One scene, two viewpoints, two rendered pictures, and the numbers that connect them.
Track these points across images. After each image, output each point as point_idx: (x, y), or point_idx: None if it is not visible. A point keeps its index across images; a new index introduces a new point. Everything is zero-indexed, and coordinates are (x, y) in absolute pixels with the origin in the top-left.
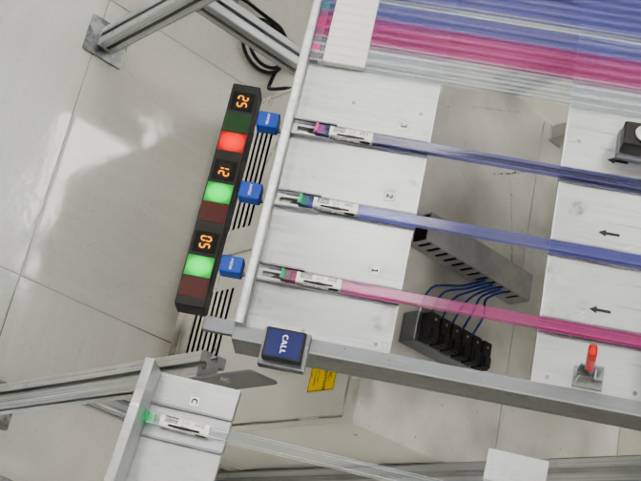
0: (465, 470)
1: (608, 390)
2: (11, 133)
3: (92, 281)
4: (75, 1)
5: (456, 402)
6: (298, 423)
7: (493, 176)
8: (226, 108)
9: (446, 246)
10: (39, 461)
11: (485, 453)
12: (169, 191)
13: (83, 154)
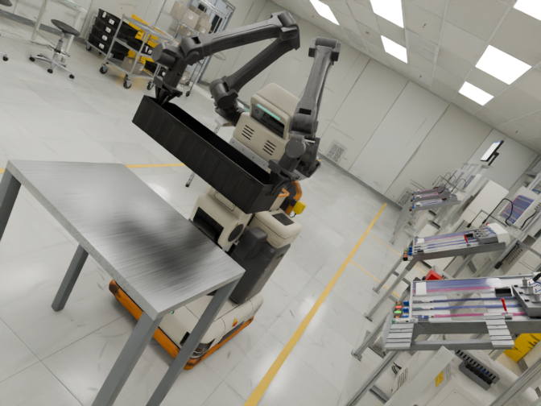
0: (496, 400)
1: None
2: (336, 362)
3: (361, 403)
4: (348, 345)
5: (486, 395)
6: (435, 394)
7: (475, 355)
8: (391, 382)
9: (464, 352)
10: None
11: None
12: None
13: (354, 374)
